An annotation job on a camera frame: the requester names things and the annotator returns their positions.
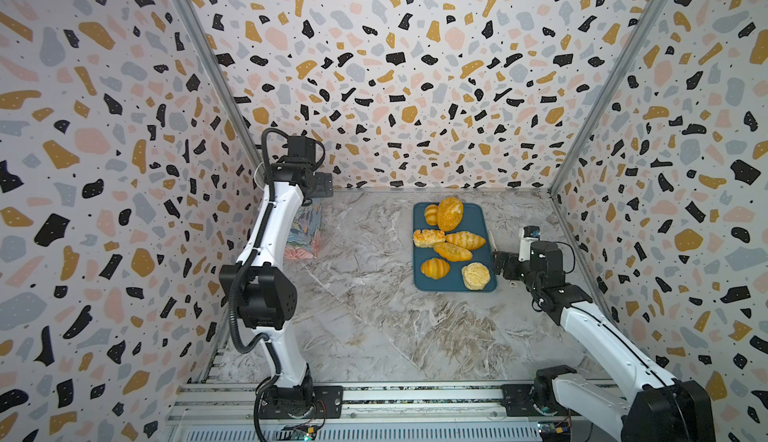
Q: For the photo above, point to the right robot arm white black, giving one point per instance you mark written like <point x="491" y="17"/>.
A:
<point x="654" y="405"/>

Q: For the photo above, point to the pale crackled round bread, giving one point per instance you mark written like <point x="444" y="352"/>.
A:
<point x="475" y="276"/>

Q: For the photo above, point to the twisted glazed pastry bread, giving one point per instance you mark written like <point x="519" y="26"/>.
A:
<point x="427" y="238"/>

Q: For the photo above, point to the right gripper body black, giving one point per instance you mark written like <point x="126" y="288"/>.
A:
<point x="512" y="265"/>

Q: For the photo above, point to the floral paper bag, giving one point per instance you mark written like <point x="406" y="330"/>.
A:
<point x="304" y="237"/>

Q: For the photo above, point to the round striped orange bun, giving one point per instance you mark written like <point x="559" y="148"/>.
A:
<point x="435" y="268"/>

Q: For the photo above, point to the metal tongs cream tips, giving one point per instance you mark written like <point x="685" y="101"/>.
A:
<point x="491" y="242"/>

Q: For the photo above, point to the small striped bun top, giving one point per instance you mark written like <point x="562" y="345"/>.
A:
<point x="431" y="214"/>

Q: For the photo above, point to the glossy orange oval bread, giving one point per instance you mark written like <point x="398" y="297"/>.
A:
<point x="452" y="252"/>

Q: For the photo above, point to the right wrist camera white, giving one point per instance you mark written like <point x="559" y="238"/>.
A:
<point x="528" y="235"/>

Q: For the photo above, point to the large sugared oval bread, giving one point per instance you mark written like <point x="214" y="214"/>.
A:
<point x="450" y="214"/>

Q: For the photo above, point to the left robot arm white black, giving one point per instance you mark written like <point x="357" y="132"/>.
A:
<point x="262" y="300"/>

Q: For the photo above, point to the striped croissant bread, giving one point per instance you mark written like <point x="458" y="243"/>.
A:
<point x="466" y="240"/>

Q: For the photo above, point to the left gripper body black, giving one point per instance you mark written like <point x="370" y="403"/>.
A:
<point x="324" y="186"/>

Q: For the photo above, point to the teal rectangular tray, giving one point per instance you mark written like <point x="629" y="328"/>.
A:
<point x="473" y="221"/>

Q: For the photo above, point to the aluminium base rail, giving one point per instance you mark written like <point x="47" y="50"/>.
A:
<point x="384" y="411"/>

